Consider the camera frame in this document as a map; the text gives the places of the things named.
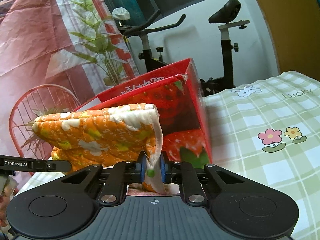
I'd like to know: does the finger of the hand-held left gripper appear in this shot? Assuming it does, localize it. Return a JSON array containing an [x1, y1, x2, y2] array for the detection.
[[33, 159, 72, 173]]

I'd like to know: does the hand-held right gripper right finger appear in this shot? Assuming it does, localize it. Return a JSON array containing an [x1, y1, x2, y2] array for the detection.
[[159, 154, 248, 204]]

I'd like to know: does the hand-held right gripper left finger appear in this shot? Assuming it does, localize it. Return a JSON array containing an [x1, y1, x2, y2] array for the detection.
[[61, 155, 148, 204]]

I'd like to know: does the orange floral quilted cloth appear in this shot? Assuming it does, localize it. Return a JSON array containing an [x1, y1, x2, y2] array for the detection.
[[32, 104, 171, 196]]

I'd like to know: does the red cardboard box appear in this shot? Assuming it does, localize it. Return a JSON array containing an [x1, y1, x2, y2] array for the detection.
[[72, 58, 213, 170]]

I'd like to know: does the person's left hand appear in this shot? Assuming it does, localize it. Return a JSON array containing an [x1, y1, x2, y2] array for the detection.
[[0, 196, 9, 232]]

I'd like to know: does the green checked tablecloth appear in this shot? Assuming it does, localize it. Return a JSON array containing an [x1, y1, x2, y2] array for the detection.
[[15, 71, 320, 240]]

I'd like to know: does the red printed backdrop cloth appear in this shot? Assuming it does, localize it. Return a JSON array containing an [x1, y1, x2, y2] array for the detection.
[[0, 0, 141, 180]]

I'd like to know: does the black exercise bike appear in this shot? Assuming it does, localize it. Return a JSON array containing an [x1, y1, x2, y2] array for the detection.
[[112, 0, 250, 98]]

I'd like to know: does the orange wooden door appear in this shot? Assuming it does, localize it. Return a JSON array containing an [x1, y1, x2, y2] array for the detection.
[[247, 0, 320, 81]]

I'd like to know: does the white cloth on handlebar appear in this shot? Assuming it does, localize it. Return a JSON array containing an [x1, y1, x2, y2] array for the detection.
[[112, 7, 131, 21]]

